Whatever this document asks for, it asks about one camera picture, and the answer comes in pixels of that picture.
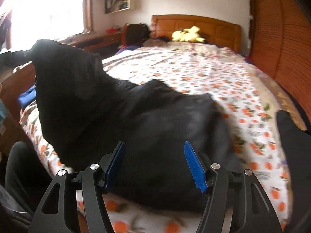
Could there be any red bowl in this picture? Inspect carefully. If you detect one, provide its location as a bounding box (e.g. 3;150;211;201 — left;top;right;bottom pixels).
105;27;118;34

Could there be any black jacket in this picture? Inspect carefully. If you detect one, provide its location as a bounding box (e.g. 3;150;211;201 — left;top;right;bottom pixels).
30;38;244;211

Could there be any orange print bed sheet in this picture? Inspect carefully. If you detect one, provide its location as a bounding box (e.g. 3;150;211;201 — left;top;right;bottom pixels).
19;46;291;233

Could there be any dark backpack on chair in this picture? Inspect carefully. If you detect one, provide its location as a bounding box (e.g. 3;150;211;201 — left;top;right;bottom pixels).
121;23;150;47

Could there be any window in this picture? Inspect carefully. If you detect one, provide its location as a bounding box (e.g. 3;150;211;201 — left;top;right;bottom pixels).
1;0;94;51

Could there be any wooden louvered wardrobe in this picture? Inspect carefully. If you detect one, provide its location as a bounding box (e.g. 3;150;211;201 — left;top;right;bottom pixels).
249;0;310;116

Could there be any folded blue garment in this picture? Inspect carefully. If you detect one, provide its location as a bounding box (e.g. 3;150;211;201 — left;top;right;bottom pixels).
17;85;36;110

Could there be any floral quilt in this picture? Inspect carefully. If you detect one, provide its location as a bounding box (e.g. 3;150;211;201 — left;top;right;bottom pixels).
143;38;307;132

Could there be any yellow plush toy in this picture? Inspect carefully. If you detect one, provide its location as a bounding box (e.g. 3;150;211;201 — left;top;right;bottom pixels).
171;26;205;43

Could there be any wooden headboard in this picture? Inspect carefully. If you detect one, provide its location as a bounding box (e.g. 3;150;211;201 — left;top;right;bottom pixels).
150;14;243;54

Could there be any wooden desk cabinet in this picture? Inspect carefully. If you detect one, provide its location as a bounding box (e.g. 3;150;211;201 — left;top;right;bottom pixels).
1;32;121;121

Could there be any black garment at bedside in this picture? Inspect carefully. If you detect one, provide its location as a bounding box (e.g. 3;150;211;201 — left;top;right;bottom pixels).
276;110;310;232

